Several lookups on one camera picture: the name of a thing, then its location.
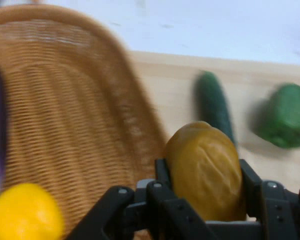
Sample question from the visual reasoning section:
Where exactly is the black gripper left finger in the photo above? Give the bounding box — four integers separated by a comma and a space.
67, 158, 209, 240

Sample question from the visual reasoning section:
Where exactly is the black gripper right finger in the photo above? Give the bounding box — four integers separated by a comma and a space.
239, 159, 300, 240

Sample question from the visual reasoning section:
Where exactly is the brown toy potato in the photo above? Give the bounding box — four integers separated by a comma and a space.
164, 120, 247, 222

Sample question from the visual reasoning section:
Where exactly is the green toy bell pepper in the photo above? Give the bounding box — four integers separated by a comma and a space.
251, 83, 300, 150

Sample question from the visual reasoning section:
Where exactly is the dark green toy cucumber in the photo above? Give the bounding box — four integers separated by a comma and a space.
194, 71, 238, 148

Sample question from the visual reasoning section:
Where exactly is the wooden cutting board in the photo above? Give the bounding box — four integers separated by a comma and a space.
129, 51, 300, 222

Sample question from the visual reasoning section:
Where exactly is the yellow toy bell pepper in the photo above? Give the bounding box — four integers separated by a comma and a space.
0, 183, 66, 240

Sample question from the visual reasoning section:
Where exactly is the woven wicker basket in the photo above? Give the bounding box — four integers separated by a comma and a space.
0, 3, 170, 240

